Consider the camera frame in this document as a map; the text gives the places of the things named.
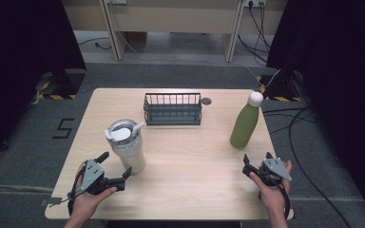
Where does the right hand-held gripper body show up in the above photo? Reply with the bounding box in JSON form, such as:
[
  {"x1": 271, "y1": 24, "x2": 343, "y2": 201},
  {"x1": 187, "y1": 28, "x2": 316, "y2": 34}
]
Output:
[{"x1": 242, "y1": 157, "x2": 293, "y2": 188}]

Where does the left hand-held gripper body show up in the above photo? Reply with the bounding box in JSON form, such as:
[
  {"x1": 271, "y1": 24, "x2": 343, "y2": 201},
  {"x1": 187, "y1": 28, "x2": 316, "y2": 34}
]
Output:
[{"x1": 74, "y1": 159, "x2": 127, "y2": 196}]

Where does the cream tumbler with lid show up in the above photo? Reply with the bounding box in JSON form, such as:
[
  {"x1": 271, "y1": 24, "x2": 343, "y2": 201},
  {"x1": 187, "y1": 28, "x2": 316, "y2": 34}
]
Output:
[{"x1": 104, "y1": 119, "x2": 147, "y2": 175}]

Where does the green bottle with white cap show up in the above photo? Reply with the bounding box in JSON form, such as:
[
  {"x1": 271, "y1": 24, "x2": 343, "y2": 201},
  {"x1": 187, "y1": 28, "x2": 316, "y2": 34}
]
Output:
[{"x1": 229, "y1": 90, "x2": 264, "y2": 150}]

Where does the dark grey wire rack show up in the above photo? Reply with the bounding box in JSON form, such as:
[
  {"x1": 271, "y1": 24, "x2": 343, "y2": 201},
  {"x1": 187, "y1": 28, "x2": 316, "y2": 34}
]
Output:
[{"x1": 143, "y1": 92, "x2": 202, "y2": 126}]

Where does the person's right hand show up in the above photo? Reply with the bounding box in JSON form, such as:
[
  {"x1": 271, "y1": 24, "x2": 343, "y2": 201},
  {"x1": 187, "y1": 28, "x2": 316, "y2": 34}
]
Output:
[{"x1": 249, "y1": 160, "x2": 294, "y2": 220}]

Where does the person's left hand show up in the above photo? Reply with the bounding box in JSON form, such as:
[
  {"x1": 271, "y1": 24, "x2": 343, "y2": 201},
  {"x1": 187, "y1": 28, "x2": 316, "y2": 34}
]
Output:
[{"x1": 70, "y1": 161, "x2": 119, "y2": 220}]

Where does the black stand base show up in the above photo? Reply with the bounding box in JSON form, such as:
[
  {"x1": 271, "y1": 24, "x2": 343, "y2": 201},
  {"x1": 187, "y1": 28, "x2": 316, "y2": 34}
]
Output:
[
  {"x1": 264, "y1": 69, "x2": 302, "y2": 100},
  {"x1": 50, "y1": 69, "x2": 86, "y2": 97}
]

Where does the black curtain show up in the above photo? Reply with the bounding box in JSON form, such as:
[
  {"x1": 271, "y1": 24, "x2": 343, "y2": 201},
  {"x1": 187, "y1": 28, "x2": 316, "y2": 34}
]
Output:
[
  {"x1": 265, "y1": 0, "x2": 365, "y2": 219},
  {"x1": 0, "y1": 0, "x2": 87, "y2": 165}
]

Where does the beige office desk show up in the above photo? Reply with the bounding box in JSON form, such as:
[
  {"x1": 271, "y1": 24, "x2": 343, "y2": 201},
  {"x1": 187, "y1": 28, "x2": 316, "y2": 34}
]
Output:
[{"x1": 61, "y1": 0, "x2": 288, "y2": 63}]

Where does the long black floor cable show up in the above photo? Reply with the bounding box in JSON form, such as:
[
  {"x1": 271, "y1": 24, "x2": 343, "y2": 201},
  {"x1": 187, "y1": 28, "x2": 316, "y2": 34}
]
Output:
[{"x1": 287, "y1": 106, "x2": 354, "y2": 228}]

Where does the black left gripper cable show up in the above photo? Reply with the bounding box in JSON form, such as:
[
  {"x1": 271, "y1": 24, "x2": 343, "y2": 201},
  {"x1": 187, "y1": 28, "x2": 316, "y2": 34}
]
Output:
[{"x1": 67, "y1": 166, "x2": 87, "y2": 217}]

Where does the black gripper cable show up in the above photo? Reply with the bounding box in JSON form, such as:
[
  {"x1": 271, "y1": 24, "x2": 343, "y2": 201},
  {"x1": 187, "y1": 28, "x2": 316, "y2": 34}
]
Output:
[
  {"x1": 277, "y1": 181, "x2": 292, "y2": 220},
  {"x1": 67, "y1": 166, "x2": 87, "y2": 217}
]

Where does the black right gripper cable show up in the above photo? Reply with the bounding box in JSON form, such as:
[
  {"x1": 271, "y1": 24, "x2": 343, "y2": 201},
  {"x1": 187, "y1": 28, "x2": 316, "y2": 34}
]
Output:
[{"x1": 277, "y1": 181, "x2": 292, "y2": 220}]

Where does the thin black floor cable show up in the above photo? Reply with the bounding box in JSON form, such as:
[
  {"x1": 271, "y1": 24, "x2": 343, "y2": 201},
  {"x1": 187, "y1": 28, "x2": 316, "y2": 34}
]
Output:
[{"x1": 77, "y1": 37, "x2": 112, "y2": 51}]

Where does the white cable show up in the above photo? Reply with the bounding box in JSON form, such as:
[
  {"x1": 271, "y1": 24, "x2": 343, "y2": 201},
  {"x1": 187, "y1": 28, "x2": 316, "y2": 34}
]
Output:
[{"x1": 116, "y1": 30, "x2": 282, "y2": 88}]

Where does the black hanging cable bundle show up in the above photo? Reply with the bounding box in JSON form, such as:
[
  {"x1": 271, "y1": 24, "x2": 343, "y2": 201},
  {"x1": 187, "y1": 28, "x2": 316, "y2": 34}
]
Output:
[{"x1": 237, "y1": 2, "x2": 272, "y2": 65}]

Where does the white wall socket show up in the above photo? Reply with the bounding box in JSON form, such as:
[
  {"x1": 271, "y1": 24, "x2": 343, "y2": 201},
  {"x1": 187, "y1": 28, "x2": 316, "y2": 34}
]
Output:
[{"x1": 244, "y1": 0, "x2": 267, "y2": 8}]

